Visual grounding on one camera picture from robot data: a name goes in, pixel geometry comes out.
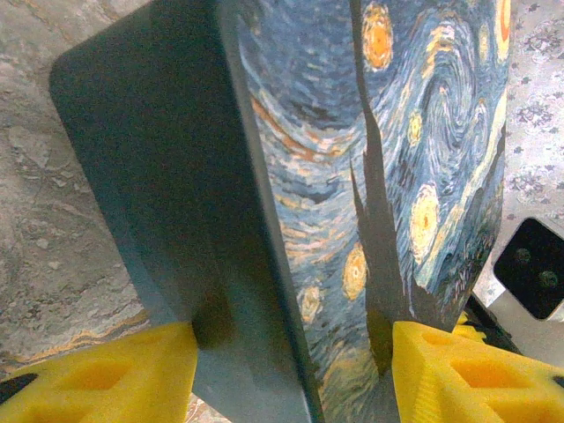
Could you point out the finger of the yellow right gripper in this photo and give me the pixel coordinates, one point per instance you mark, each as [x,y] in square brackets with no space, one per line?
[468,328]

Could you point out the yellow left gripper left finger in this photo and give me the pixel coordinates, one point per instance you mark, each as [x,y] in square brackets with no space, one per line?
[88,388]

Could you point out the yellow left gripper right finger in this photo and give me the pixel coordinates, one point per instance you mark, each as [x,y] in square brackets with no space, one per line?
[476,388]

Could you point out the starry night print box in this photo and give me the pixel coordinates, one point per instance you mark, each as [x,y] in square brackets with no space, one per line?
[211,176]

